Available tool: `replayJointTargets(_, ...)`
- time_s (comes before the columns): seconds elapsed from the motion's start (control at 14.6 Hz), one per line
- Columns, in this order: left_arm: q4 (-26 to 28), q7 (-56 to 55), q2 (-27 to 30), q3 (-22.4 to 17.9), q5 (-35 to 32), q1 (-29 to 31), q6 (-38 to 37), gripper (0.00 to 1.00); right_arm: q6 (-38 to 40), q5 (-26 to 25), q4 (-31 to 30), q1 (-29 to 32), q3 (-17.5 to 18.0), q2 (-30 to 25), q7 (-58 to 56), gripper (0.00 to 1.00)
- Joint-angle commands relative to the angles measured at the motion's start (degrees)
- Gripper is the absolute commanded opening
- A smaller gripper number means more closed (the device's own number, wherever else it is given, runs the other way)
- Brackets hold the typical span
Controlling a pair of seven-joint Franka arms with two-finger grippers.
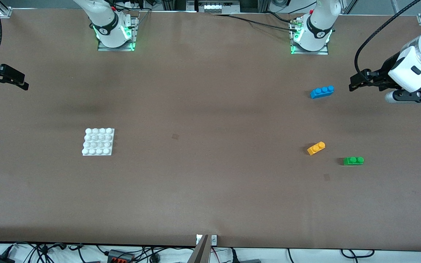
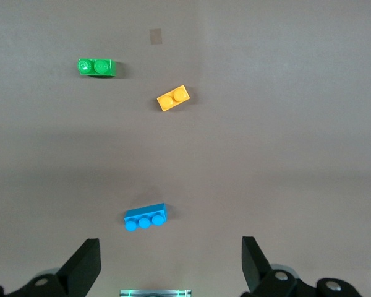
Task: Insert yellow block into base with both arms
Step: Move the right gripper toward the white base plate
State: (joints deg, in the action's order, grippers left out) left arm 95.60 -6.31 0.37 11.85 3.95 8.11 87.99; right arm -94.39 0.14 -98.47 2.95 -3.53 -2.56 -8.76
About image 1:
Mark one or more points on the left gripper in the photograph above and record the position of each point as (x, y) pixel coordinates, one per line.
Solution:
(384, 71)

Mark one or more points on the yellow two-stud toy block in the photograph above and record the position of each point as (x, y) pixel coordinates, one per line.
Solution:
(316, 148)

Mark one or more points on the white studded base plate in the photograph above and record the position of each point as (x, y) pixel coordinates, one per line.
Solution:
(98, 141)

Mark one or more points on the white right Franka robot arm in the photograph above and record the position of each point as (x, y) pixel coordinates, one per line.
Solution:
(110, 25)

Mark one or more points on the blue three-stud toy block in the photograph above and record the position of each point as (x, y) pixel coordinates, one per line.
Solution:
(322, 92)

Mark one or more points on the green two-stud toy block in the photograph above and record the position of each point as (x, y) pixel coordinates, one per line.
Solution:
(353, 161)

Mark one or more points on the black power adapter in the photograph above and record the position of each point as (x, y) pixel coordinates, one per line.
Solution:
(0, 258)

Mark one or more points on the white power strip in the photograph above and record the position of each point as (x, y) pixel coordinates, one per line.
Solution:
(214, 7)

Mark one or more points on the black orange connector box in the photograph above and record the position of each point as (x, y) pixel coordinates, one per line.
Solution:
(121, 256)

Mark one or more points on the grey metal rod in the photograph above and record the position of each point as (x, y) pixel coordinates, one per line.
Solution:
(200, 252)

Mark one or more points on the small metal edge bracket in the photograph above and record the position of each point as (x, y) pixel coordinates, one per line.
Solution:
(214, 239)

